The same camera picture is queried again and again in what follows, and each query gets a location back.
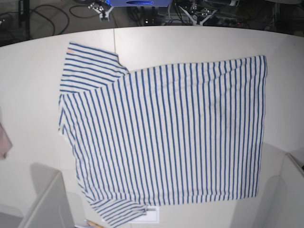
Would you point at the blue white striped T-shirt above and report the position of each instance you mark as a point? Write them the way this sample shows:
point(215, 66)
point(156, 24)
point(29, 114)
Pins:
point(165, 135)

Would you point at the white rectangular tray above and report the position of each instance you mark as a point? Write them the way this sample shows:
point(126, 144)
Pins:
point(152, 216)

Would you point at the blue device box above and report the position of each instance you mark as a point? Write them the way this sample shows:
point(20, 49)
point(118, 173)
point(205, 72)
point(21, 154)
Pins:
point(139, 3)

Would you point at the wooden pencil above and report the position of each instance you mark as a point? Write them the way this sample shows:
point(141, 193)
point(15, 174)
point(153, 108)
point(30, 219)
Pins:
point(90, 223)

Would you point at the left white partition panel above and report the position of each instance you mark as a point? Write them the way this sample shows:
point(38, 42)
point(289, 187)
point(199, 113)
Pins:
point(49, 210)

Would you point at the white partition panel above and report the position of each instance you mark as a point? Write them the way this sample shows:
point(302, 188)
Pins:
point(282, 203)
point(49, 210)

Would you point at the pink cloth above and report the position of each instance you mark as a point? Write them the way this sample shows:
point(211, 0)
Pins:
point(5, 143)

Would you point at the right white partition panel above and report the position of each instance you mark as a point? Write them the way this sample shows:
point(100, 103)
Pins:
point(282, 203)

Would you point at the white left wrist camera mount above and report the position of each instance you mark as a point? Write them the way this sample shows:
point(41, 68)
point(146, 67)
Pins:
point(198, 18)

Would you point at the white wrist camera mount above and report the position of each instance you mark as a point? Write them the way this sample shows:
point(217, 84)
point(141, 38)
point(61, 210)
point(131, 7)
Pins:
point(198, 18)
point(102, 9)

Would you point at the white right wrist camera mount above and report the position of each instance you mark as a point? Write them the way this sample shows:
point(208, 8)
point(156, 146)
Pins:
point(102, 9)

